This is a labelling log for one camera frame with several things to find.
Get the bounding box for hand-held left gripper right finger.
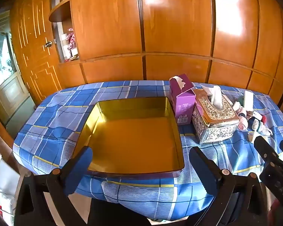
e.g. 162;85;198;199
189;146;273;226

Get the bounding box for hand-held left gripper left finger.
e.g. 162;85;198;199
14;146;93;226

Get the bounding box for white sock teal stripes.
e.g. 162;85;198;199
249;118;273;136

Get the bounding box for pink white sock blue band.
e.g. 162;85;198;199
233;102;248;130

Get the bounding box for gold metal tin tray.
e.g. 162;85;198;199
72;96;185;175

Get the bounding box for blue plaid tablecloth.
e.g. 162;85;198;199
13;80;283;222

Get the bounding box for purple tissue box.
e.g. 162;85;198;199
169;74;196;125

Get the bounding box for white facial tissue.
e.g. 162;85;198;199
200;85;223;111

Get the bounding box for white plastic basket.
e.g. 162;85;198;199
0;157;20;217

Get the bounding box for wooden panel door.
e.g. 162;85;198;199
9;0;64;105

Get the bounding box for red patterned shelf packages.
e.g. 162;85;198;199
61;27;79;62

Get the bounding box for glass panel door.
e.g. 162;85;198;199
0;32;36;132

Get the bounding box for wooden wardrobe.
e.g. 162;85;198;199
47;0;283;104

